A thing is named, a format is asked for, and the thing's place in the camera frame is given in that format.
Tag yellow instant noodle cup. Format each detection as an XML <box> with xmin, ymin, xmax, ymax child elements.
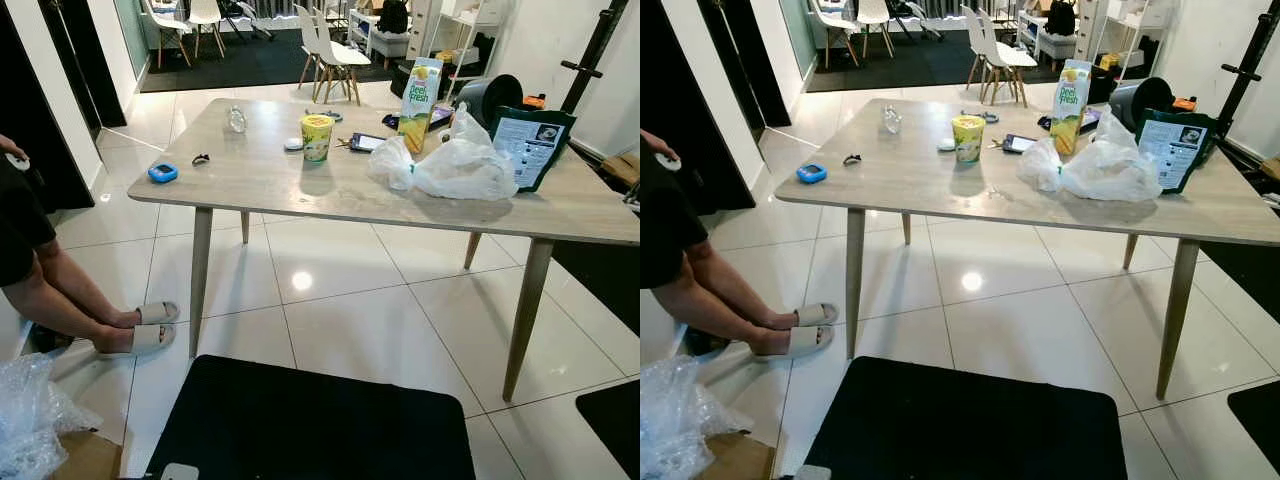
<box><xmin>301</xmin><ymin>114</ymin><xmax>335</xmax><ymax>163</ymax></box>
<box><xmin>951</xmin><ymin>115</ymin><xmax>987</xmax><ymax>164</ymax></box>

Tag dark green printed package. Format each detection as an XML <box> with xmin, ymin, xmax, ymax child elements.
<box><xmin>1136</xmin><ymin>108</ymin><xmax>1221</xmax><ymax>195</ymax></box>
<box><xmin>490</xmin><ymin>105</ymin><xmax>578</xmax><ymax>193</ymax></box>

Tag black tall cabinet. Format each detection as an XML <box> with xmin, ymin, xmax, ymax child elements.
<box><xmin>0</xmin><ymin>0</ymin><xmax>96</xmax><ymax>211</ymax></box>
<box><xmin>640</xmin><ymin>0</ymin><xmax>756</xmax><ymax>216</ymax></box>

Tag clear bubble wrap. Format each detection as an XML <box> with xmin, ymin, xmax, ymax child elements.
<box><xmin>0</xmin><ymin>352</ymin><xmax>101</xmax><ymax>480</ymax></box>
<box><xmin>640</xmin><ymin>355</ymin><xmax>756</xmax><ymax>480</ymax></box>

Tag black pole stand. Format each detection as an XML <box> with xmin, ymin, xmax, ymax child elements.
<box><xmin>560</xmin><ymin>0</ymin><xmax>631</xmax><ymax>116</ymax></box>
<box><xmin>1210</xmin><ymin>0</ymin><xmax>1280</xmax><ymax>136</ymax></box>

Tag black foam puzzle mats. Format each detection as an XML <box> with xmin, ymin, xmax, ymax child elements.
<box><xmin>1228</xmin><ymin>380</ymin><xmax>1280</xmax><ymax>480</ymax></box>
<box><xmin>576</xmin><ymin>378</ymin><xmax>641</xmax><ymax>480</ymax></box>

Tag white plastic bag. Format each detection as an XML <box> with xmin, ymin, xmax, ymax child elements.
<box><xmin>367</xmin><ymin>103</ymin><xmax>519</xmax><ymax>201</ymax></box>
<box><xmin>1018</xmin><ymin>108</ymin><xmax>1163</xmax><ymax>203</ymax></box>

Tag black round pot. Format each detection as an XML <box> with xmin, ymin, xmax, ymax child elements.
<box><xmin>1109</xmin><ymin>77</ymin><xmax>1176</xmax><ymax>129</ymax></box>
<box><xmin>455</xmin><ymin>74</ymin><xmax>524</xmax><ymax>131</ymax></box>

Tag brown cardboard box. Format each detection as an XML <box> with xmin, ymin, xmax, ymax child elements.
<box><xmin>50</xmin><ymin>430</ymin><xmax>123</xmax><ymax>480</ymax></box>
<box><xmin>705</xmin><ymin>432</ymin><xmax>776</xmax><ymax>480</ymax></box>

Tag green yellow juice carton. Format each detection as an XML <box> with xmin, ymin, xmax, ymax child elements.
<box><xmin>398</xmin><ymin>57</ymin><xmax>444</xmax><ymax>153</ymax></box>
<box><xmin>1051</xmin><ymin>60</ymin><xmax>1093</xmax><ymax>156</ymax></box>

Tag blue snack packet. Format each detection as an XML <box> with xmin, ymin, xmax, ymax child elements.
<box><xmin>380</xmin><ymin>105</ymin><xmax>457</xmax><ymax>131</ymax></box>
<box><xmin>1036</xmin><ymin>108</ymin><xmax>1107</xmax><ymax>133</ymax></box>

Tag white chair wooden legs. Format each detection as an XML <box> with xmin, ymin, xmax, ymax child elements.
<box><xmin>808</xmin><ymin>0</ymin><xmax>861</xmax><ymax>69</ymax></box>
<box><xmin>962</xmin><ymin>5</ymin><xmax>1039</xmax><ymax>106</ymax></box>
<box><xmin>145</xmin><ymin>0</ymin><xmax>193</xmax><ymax>69</ymax></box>
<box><xmin>300</xmin><ymin>5</ymin><xmax>371</xmax><ymax>106</ymax></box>

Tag light wooden dining table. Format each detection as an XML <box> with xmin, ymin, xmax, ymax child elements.
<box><xmin>128</xmin><ymin>97</ymin><xmax>641</xmax><ymax>401</ymax></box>
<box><xmin>775</xmin><ymin>97</ymin><xmax>1280</xmax><ymax>401</ymax></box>

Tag black floor mat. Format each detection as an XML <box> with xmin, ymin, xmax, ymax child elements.
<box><xmin>803</xmin><ymin>357</ymin><xmax>1129</xmax><ymax>480</ymax></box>
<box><xmin>145</xmin><ymin>355</ymin><xmax>477</xmax><ymax>480</ymax></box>

